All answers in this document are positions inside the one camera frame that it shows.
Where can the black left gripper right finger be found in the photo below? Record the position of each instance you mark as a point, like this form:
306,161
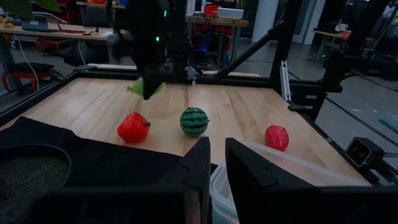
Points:
248,180

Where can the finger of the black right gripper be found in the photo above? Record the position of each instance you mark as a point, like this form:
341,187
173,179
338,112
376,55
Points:
152,87

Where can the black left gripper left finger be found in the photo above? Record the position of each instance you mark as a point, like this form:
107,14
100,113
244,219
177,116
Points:
196,174

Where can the round light green toy fruit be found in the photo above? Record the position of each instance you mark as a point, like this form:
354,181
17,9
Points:
136,88

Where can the red toy fruit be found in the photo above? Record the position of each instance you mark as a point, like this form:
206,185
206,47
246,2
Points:
133,129

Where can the striped toy watermelon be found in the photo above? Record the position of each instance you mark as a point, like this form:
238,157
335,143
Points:
194,122

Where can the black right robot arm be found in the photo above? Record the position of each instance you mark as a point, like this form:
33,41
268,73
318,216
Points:
149,18

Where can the pink toy dragon fruit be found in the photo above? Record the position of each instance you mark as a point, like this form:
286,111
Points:
276,138

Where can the white box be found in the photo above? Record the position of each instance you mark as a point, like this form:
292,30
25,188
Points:
230,13

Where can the black cloth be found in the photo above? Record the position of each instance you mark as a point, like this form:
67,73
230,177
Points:
93,155

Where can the wooden background desk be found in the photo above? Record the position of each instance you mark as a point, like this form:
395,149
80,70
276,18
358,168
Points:
62,34

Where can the white pillar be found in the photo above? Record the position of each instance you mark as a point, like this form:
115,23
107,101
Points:
264,18

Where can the laptop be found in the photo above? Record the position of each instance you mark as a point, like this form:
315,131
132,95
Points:
34,23

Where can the red and black chair base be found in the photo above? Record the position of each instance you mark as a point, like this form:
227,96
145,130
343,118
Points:
25,73

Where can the green leafy plant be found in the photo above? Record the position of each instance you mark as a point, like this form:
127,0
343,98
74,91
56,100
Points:
18,7

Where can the black metal rig frame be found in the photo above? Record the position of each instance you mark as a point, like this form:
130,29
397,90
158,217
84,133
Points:
248,81

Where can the silver aluminium bracket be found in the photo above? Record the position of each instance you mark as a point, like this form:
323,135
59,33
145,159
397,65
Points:
285,81

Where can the black table-level camera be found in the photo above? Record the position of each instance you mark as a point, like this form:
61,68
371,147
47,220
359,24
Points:
362,152

